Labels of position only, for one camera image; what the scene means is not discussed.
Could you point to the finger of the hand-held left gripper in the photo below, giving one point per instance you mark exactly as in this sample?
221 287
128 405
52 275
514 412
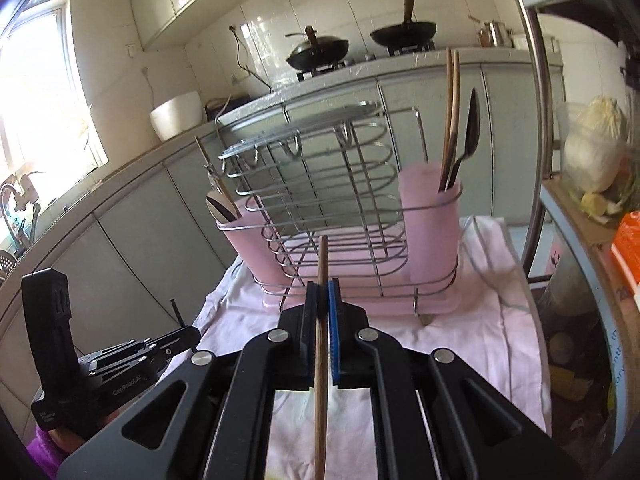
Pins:
150 345
172 357

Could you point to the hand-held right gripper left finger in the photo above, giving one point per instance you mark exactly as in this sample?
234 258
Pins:
310 310

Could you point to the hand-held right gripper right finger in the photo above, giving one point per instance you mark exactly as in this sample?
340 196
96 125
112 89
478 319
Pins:
334 330

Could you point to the pink plastic utensil cup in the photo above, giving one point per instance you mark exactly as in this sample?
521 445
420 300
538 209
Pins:
245 245
425 230

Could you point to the black spoon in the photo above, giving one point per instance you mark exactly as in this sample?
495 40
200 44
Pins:
470 130

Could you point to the pink plastic drip tray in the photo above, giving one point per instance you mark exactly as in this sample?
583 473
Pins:
350 292

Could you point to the metal colander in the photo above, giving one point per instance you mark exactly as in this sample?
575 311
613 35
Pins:
7 265

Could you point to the white cloth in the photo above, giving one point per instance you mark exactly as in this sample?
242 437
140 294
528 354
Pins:
450 360

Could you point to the metal faucet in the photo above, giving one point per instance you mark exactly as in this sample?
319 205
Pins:
7 195

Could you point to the kitchen counter with cabinets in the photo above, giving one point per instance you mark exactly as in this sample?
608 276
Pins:
150 200

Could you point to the black induction cooker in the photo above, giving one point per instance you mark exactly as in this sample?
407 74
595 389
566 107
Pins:
225 107

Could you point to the window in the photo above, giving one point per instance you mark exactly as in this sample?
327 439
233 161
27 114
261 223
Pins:
45 100

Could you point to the white pot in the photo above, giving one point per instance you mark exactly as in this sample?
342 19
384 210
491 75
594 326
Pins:
175 115

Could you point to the gas stove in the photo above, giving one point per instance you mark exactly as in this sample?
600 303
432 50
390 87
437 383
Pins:
320 72

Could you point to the black wok with lid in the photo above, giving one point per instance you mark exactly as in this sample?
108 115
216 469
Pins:
320 50

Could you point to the metal storage shelf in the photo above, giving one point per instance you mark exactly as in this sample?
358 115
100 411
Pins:
544 125

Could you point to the orange packet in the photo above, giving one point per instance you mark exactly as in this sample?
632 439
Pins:
627 250

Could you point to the napa cabbage in container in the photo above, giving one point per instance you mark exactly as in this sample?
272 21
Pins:
562 120

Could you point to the metal kettle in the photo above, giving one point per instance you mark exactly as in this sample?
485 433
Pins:
495 35

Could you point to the white wall cupboard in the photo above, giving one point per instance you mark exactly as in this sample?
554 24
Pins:
175 0

